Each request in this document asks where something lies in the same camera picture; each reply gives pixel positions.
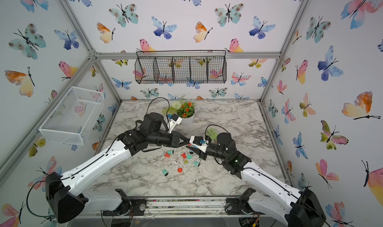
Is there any black wire wall basket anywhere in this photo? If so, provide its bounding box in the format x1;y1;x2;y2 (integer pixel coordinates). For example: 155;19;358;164
134;50;227;85

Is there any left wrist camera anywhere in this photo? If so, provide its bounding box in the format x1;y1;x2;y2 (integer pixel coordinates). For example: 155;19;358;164
168;114;183;133

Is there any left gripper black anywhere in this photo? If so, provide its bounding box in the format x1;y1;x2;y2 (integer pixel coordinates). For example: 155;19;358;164
147;132;190;148

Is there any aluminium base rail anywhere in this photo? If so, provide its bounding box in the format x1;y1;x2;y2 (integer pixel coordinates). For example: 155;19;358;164
56;192;301;223

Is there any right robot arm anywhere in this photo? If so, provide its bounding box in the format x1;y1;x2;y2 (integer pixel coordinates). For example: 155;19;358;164
188;132;326;227

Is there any green garden fork wooden handle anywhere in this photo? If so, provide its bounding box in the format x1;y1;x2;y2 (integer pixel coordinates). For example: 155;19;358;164
206;128;219;141

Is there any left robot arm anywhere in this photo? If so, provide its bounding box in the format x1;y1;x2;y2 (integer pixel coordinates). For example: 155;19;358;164
43;112;190;224

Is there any white mesh wall basket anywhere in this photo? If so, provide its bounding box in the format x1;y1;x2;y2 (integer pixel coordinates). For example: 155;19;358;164
38;86;104;146

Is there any green stamp lying apart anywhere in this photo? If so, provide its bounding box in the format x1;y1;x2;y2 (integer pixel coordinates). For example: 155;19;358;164
162;169;169;176

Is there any white pot with flowers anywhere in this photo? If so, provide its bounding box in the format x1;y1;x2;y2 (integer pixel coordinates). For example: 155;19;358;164
162;100;196;126

